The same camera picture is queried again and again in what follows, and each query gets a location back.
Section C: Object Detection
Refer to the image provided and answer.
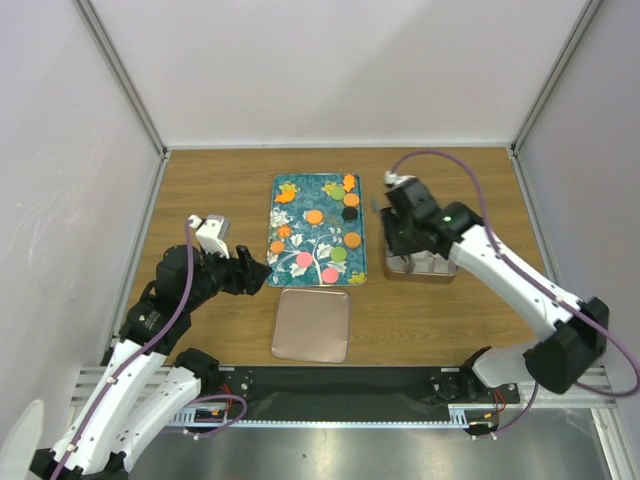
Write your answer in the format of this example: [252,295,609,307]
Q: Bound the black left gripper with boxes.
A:
[184,242,272,310]

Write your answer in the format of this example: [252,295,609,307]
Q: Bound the pink round cookie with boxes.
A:
[296,252,314,268]
[321,267,340,284]

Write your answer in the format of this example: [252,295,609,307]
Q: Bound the metal slotted tongs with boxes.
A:
[395,255,415,275]

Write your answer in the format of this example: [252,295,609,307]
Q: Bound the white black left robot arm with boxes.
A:
[29,244,271,479]

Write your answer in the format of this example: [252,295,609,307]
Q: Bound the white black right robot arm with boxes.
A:
[380,172,610,402]

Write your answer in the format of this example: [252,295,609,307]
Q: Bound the rose gold cookie tin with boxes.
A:
[382,227,458,284]

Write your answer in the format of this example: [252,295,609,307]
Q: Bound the orange pumpkin cookie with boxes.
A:
[278,225,291,238]

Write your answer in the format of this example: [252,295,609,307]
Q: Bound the black round cookie right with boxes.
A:
[341,207,359,222]

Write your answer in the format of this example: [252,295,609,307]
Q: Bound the green round cookie lower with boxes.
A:
[330,247,347,263]

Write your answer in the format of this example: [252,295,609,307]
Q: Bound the green round cookie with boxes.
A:
[330,187,346,201]
[330,247,347,263]

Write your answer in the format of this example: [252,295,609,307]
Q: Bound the teal floral serving tray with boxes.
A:
[267,172,368,288]

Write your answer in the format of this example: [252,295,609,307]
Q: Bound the orange leaf cookie top right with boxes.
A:
[342,174,356,193]

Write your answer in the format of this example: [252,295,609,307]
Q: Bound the green round cookie upper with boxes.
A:
[330,187,346,201]

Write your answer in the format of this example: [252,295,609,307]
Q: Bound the rose gold tin lid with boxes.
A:
[271,288,351,364]

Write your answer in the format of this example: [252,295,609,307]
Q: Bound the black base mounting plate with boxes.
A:
[220,366,520,424]

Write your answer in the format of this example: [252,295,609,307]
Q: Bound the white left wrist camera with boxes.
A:
[188,215,231,259]

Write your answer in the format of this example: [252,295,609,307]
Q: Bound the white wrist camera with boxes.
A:
[383,170,417,191]
[188,215,231,259]

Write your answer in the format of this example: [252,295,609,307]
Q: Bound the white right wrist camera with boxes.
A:
[383,170,417,191]

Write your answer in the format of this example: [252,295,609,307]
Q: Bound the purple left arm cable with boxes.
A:
[49,219,249,480]

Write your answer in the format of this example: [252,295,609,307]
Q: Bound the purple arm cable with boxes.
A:
[49,219,249,480]
[389,149,640,441]

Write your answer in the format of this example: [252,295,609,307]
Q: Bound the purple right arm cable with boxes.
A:
[389,149,640,441]

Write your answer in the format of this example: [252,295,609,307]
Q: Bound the aluminium cable rail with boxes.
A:
[69,367,619,429]

